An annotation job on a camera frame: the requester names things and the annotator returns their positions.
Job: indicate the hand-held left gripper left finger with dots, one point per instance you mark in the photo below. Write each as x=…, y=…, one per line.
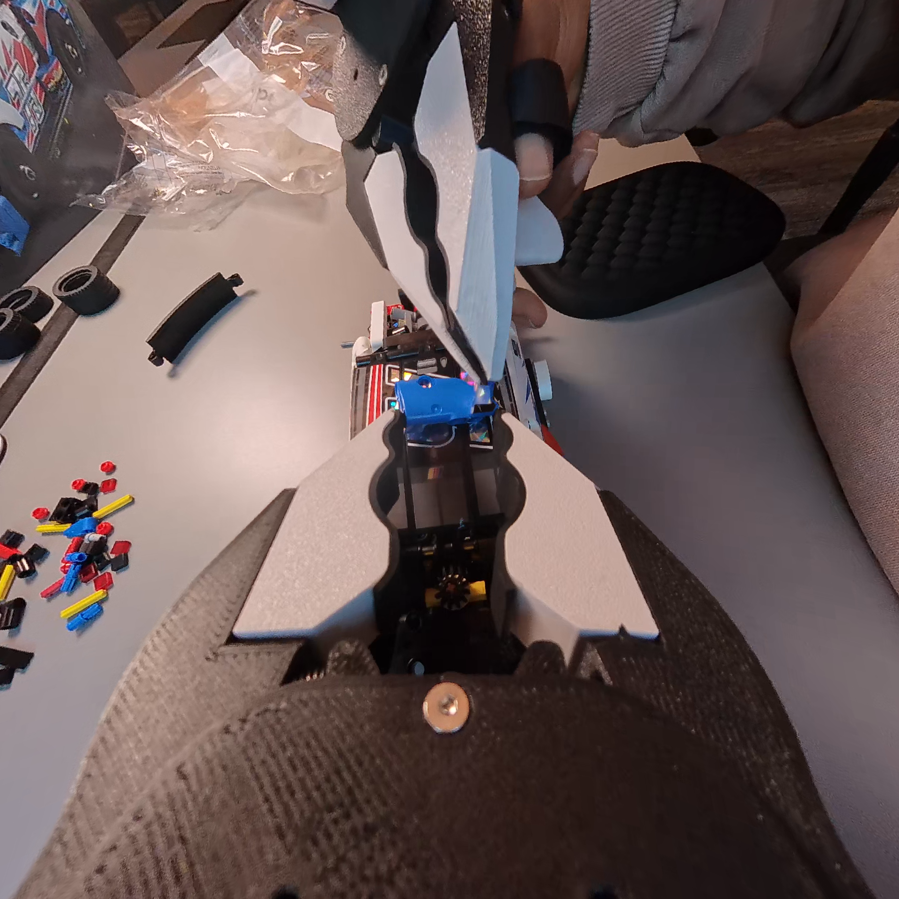
x=316, y=548

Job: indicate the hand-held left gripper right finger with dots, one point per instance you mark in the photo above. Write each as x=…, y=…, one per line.
x=583, y=555

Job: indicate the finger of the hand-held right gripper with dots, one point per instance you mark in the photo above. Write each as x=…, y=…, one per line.
x=484, y=246
x=404, y=218

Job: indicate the lego race car model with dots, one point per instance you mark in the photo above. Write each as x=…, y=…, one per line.
x=372, y=400

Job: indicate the blue lego piece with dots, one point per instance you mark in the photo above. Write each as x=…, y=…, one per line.
x=435, y=400

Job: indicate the person's right forearm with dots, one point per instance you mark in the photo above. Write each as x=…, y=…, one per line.
x=702, y=56

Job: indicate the black curved lego piece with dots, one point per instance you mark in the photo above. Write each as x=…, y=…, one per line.
x=189, y=316

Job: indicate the pile of small lego pieces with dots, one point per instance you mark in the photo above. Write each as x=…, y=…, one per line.
x=77, y=528

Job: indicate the lego set box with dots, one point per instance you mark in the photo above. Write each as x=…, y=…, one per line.
x=42, y=91

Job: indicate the black lego beam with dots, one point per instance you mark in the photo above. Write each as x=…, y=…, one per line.
x=12, y=664

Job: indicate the black lego tire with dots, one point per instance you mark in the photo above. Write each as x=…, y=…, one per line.
x=15, y=336
x=84, y=291
x=28, y=303

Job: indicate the person's right hand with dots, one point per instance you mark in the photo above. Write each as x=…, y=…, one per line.
x=562, y=35

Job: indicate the white paper sheet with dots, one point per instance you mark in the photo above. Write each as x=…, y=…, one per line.
x=312, y=123

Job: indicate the clear plastic bag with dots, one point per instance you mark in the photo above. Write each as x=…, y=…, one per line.
x=281, y=42
x=211, y=161

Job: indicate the black mesh office chair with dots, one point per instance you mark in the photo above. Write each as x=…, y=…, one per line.
x=653, y=239

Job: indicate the blue plastic piece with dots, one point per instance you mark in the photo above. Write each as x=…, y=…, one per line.
x=10, y=225

